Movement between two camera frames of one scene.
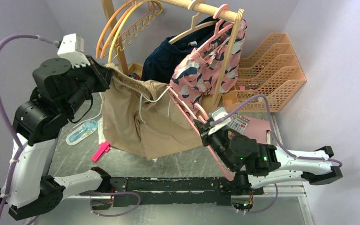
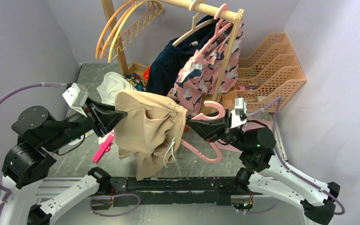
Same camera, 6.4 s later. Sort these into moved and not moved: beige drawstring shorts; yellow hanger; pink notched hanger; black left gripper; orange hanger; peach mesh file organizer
Moved: black left gripper; pink notched hanger; beige drawstring shorts
Not moved: orange hanger; yellow hanger; peach mesh file organizer
